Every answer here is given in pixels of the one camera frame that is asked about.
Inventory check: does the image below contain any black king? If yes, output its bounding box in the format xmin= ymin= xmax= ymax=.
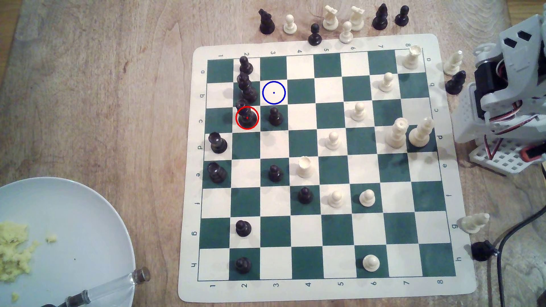
xmin=236 ymin=99 xmax=258 ymax=128

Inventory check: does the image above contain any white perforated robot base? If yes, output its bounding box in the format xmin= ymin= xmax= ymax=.
xmin=469 ymin=137 xmax=546 ymax=175

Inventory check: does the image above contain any green white chess mat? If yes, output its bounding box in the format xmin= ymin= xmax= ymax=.
xmin=178 ymin=33 xmax=477 ymax=303

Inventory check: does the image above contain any white rook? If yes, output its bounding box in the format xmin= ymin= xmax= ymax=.
xmin=402 ymin=45 xmax=423 ymax=70
xmin=297 ymin=156 xmax=315 ymax=179

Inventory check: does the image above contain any black rook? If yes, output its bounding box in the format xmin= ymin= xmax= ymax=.
xmin=207 ymin=162 xmax=228 ymax=184
xmin=208 ymin=132 xmax=228 ymax=154

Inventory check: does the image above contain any black queen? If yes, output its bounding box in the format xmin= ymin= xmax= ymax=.
xmin=237 ymin=72 xmax=258 ymax=104

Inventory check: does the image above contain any white queen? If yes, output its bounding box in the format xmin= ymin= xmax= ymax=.
xmin=385 ymin=118 xmax=409 ymax=149

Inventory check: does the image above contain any black knight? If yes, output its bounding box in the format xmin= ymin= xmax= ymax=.
xmin=258 ymin=9 xmax=276 ymax=36

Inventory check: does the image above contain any white knight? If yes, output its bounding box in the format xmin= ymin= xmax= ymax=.
xmin=322 ymin=5 xmax=339 ymax=31
xmin=349 ymin=6 xmax=365 ymax=31

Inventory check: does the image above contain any white king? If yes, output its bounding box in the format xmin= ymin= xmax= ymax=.
xmin=409 ymin=117 xmax=436 ymax=148

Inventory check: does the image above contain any white bishop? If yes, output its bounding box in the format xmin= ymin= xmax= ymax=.
xmin=457 ymin=212 xmax=490 ymax=234
xmin=443 ymin=50 xmax=464 ymax=76

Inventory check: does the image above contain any white round plate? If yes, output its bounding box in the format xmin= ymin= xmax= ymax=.
xmin=0 ymin=177 xmax=136 ymax=307

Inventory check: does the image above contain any black round knob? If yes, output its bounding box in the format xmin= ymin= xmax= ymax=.
xmin=471 ymin=241 xmax=499 ymax=262

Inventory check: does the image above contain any orange black clamp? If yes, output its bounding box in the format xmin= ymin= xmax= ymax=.
xmin=522 ymin=144 xmax=546 ymax=162

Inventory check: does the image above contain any yellow mashed food heap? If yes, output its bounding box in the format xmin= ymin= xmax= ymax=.
xmin=0 ymin=221 xmax=40 ymax=283

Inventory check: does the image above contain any clear handled utensil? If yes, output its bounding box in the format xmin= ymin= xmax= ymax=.
xmin=40 ymin=267 xmax=151 ymax=307

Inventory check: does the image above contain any thick black cable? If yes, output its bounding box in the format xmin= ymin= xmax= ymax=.
xmin=496 ymin=207 xmax=546 ymax=307

